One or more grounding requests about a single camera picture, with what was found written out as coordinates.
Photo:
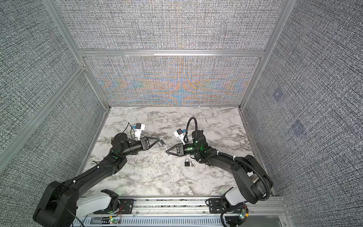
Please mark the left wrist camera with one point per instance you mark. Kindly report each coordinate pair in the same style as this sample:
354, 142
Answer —
138, 128

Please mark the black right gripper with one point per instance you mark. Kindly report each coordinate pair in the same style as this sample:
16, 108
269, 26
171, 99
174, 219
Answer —
180, 150

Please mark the black padlock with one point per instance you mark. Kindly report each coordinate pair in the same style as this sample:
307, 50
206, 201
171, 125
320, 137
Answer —
160, 143
187, 163

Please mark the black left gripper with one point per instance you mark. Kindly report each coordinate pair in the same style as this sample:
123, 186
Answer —
144, 143

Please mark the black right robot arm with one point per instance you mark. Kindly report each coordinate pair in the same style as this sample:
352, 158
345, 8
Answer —
252, 182

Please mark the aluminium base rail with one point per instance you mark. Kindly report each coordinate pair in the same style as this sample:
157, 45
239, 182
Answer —
193, 205

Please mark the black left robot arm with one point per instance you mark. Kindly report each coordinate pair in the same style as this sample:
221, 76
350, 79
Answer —
58, 204

